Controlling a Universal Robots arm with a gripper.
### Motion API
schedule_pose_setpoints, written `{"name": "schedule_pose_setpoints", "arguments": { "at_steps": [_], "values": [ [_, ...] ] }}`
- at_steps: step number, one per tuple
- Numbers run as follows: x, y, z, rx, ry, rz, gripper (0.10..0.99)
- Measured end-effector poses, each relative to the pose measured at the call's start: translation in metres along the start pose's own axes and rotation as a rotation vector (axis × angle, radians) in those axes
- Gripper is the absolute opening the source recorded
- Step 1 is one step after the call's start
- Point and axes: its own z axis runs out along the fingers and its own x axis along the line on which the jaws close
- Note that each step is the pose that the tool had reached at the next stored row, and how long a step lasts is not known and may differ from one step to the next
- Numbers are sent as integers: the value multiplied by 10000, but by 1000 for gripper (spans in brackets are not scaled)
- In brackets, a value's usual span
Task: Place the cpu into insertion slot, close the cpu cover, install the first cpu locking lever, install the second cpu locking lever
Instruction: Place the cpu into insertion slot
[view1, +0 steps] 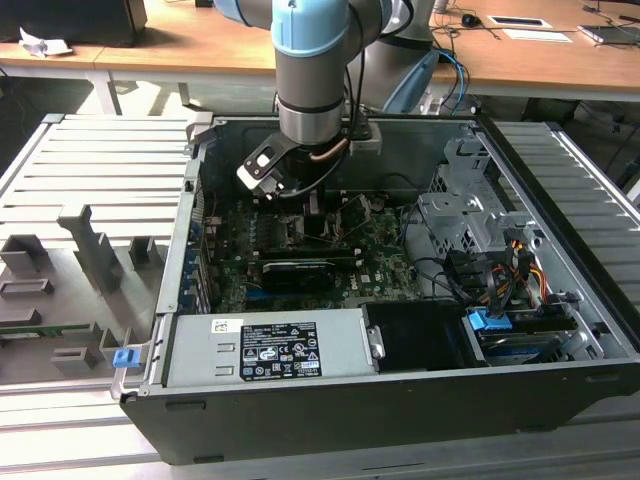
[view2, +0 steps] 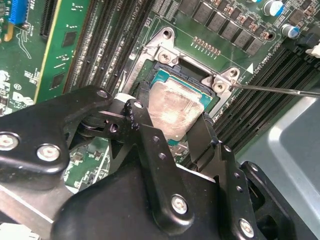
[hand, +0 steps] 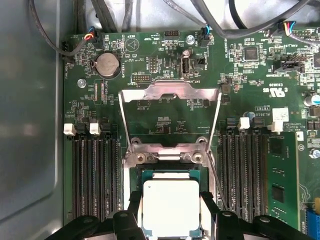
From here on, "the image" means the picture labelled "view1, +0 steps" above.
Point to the black PC case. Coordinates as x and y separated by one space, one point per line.
350 425

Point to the silver metal latch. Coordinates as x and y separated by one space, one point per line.
376 345

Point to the black latch RAM slot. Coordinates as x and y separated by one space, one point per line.
272 251

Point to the blue expansion slot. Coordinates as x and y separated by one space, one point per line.
262 299

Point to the red pen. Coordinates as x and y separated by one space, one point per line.
631 18

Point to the blue plastic clip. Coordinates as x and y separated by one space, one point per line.
126 359

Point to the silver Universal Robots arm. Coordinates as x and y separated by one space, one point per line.
310 85

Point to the grey notebook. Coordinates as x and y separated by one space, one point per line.
610 34

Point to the black computer mouse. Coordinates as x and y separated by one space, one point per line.
470 20

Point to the wooden desk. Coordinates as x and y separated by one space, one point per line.
525 62
175 45

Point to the blue disk carrier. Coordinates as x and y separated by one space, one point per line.
487 321

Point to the black expansion card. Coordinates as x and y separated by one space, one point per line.
300 277

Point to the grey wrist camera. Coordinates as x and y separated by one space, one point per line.
366 145
257 167

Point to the black box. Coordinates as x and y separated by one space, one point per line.
75 20

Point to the green motherboard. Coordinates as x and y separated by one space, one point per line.
380 260

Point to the small black device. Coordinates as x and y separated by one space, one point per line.
203 3

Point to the white framed tablet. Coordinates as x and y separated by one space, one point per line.
520 21

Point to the grey parts rack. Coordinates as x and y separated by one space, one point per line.
65 280

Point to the silver metal drive cage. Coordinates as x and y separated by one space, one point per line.
450 205

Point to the crumpled white paper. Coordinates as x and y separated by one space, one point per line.
42 46

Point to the silver coin battery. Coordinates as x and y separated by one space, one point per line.
378 203

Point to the grey power supply unit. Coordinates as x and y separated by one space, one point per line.
200 350

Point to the CPU socket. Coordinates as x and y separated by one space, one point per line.
292 232

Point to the white paper sheet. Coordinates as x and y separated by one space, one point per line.
537 35

